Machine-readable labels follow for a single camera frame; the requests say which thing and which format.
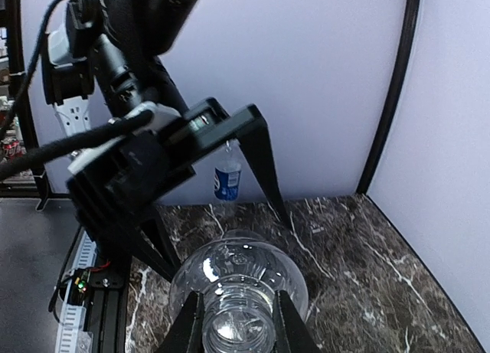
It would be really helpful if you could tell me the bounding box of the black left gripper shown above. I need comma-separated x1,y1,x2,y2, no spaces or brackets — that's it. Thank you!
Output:
67,97,290,282

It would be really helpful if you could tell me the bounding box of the blue label water bottle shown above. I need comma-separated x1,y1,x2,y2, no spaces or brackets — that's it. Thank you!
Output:
214,141,242,202

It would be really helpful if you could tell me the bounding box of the black left corner post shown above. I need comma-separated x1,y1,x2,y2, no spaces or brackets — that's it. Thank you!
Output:
5,0,52,211

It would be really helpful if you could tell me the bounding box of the black right corner post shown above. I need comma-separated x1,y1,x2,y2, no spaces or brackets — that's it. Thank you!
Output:
356,0,421,194

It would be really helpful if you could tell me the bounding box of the clear plastic bottle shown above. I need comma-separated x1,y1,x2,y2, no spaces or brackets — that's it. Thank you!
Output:
169,229,309,352

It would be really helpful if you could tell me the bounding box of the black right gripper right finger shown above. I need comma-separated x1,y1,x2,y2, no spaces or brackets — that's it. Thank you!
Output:
273,290,321,353

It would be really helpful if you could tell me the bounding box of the grey slotted cable duct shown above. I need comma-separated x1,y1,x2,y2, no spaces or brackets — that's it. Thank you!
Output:
54,231,96,353

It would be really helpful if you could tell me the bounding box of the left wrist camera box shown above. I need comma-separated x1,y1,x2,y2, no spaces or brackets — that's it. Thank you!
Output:
41,24,94,105

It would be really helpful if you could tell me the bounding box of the black front table rail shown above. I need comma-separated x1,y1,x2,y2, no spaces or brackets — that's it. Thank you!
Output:
83,256,132,353

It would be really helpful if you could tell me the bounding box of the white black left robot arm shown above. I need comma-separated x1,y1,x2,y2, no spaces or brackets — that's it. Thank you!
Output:
67,0,289,280

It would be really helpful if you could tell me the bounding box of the black corner post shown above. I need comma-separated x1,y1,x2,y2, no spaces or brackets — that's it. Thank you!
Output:
356,0,421,194
5,0,52,211

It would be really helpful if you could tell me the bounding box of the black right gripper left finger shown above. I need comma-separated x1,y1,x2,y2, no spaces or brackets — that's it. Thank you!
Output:
155,292,204,353

